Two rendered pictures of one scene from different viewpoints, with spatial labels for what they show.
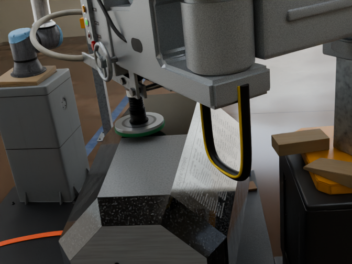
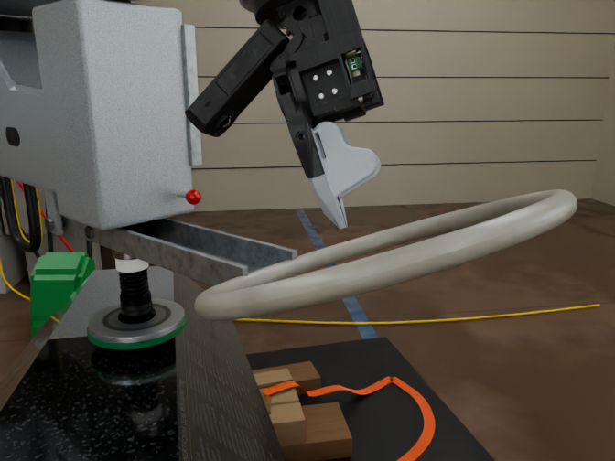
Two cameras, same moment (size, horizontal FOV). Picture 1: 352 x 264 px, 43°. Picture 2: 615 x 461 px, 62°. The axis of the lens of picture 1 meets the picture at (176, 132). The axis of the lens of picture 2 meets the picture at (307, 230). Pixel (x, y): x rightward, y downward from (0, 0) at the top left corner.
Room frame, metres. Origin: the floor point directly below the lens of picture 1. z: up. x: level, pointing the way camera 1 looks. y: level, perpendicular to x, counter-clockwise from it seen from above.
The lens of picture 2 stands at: (2.97, 0.14, 1.40)
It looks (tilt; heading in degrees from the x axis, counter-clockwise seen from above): 16 degrees down; 159
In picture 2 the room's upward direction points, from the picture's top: straight up
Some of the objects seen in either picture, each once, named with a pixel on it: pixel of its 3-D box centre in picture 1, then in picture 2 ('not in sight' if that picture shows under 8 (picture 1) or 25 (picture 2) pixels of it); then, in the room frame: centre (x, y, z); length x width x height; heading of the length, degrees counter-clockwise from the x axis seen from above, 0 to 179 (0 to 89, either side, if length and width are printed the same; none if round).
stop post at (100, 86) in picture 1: (99, 79); not in sight; (3.77, 0.61, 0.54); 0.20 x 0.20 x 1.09; 84
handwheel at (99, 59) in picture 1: (111, 59); not in sight; (1.64, 0.21, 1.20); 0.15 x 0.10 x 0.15; 27
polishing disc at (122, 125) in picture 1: (139, 122); (137, 318); (1.80, 0.15, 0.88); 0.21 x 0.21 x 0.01
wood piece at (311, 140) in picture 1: (299, 142); not in sight; (1.58, -0.48, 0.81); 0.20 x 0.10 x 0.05; 92
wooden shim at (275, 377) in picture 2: not in sight; (264, 379); (0.92, 0.69, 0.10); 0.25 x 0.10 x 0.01; 88
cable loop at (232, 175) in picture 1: (224, 129); (20, 201); (1.21, -0.14, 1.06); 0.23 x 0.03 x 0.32; 27
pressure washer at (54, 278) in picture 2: not in sight; (63, 284); (0.25, -0.16, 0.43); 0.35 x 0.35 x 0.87; 69
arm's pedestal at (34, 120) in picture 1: (44, 136); not in sight; (2.90, 0.92, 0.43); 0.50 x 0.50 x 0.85; 78
